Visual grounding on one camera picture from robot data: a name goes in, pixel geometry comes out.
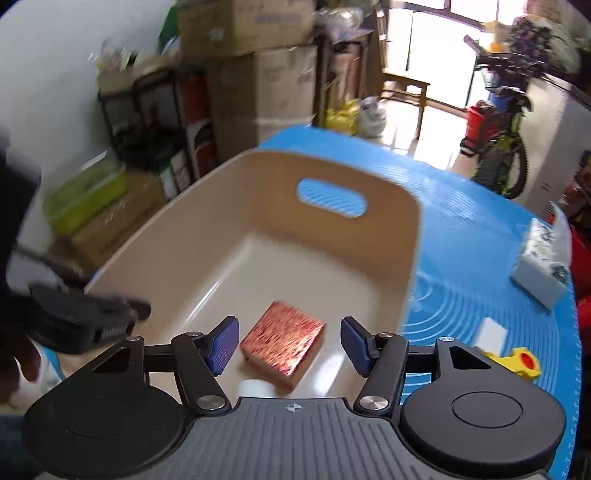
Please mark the white appliance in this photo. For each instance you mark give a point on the white appliance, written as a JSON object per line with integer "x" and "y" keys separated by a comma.
{"x": 558, "y": 152}

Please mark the red bucket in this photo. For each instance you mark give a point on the red bucket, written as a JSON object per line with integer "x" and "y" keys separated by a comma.
{"x": 478, "y": 124}

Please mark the white charger plug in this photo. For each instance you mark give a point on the white charger plug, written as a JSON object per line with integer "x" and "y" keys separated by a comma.
{"x": 489, "y": 333}

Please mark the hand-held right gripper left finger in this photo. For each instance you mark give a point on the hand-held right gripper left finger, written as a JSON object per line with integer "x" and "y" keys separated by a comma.
{"x": 224, "y": 344}

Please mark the brown taped cardboard box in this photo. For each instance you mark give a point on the brown taped cardboard box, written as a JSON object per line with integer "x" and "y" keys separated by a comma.
{"x": 124, "y": 217}

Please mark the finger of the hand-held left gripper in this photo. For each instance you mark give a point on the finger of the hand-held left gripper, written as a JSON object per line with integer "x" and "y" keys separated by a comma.
{"x": 138, "y": 308}

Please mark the red and white appliance box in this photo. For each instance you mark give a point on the red and white appliance box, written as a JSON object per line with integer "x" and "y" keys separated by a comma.
{"x": 202, "y": 147}

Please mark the floral cloth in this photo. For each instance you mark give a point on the floral cloth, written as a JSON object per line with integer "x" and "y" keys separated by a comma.
{"x": 540, "y": 41}

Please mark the black shelf cart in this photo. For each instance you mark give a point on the black shelf cart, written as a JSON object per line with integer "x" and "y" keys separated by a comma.
{"x": 143, "y": 124}

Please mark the red patterned gift box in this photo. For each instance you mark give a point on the red patterned gift box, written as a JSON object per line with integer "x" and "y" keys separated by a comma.
{"x": 284, "y": 339}

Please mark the large wrapped cardboard box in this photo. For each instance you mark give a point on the large wrapped cardboard box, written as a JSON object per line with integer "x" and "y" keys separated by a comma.
{"x": 263, "y": 101}

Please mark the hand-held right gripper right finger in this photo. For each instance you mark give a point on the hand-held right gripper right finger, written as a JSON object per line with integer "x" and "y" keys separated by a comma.
{"x": 353, "y": 344}

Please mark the beige plastic basin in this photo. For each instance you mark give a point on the beige plastic basin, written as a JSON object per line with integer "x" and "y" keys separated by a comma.
{"x": 207, "y": 221}

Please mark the green bicycle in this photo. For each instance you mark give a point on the green bicycle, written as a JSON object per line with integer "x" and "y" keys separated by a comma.
{"x": 505, "y": 138}

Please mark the white tissue pack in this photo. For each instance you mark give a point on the white tissue pack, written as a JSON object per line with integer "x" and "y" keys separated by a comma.
{"x": 540, "y": 272}

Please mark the blue silicone mat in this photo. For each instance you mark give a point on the blue silicone mat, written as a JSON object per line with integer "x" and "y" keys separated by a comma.
{"x": 461, "y": 221}

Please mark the white plastic bag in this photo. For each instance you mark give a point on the white plastic bag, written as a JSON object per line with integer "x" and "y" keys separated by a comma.
{"x": 373, "y": 117}

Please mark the printed cardboard box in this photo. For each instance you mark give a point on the printed cardboard box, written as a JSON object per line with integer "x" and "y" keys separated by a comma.
{"x": 244, "y": 23}

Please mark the open cardboard box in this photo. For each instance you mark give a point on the open cardboard box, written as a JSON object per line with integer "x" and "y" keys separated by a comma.
{"x": 124, "y": 69}

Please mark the green lidded plastic container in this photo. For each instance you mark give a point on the green lidded plastic container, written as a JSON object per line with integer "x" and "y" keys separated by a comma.
{"x": 83, "y": 198}

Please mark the green bag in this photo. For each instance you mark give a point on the green bag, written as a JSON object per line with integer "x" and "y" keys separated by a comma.
{"x": 170, "y": 27}

